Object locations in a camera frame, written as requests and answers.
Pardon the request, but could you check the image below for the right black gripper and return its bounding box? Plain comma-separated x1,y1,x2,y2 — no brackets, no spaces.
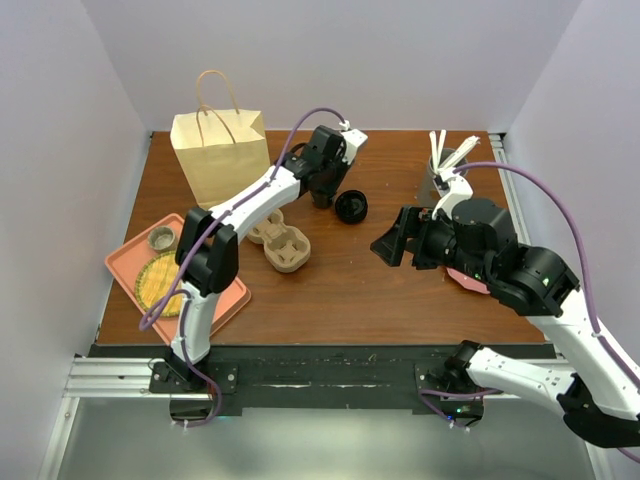
370,202,492,283

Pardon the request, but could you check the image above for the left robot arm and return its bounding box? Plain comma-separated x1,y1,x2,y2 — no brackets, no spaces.
139,123,367,392

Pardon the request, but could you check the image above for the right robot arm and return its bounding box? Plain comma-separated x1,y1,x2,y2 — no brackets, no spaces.
370,198,639,448

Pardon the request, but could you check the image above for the stack of black cups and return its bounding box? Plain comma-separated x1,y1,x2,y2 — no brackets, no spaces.
311,191,334,209

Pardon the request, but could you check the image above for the pink dotted plate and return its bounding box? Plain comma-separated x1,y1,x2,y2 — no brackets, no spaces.
446,268,489,295

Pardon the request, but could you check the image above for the brown paper bag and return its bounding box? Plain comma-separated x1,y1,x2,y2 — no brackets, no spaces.
170,70,271,210

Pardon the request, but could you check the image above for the cardboard cup carrier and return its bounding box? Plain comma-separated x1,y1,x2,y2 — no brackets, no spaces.
247,209,311,273

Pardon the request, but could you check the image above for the small grey ceramic bowl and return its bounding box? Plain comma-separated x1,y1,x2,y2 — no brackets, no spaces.
147,225,178,253

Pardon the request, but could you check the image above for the yellow woven round mat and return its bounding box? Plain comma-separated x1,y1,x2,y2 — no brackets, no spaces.
134,250,179,313

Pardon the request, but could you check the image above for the pink plastic tray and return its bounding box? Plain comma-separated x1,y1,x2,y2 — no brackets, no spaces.
105,213,251,345

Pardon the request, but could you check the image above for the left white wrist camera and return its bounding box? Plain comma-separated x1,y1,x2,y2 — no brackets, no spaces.
341,129,368,165

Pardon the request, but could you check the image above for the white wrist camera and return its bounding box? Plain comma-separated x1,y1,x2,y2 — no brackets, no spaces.
432,168,473,219
341,129,368,165

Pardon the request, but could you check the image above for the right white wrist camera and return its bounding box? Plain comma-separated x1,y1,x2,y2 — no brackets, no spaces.
432,168,473,219

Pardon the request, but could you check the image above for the aluminium frame rail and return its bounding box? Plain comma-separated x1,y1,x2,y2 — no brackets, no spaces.
62,355,174,399

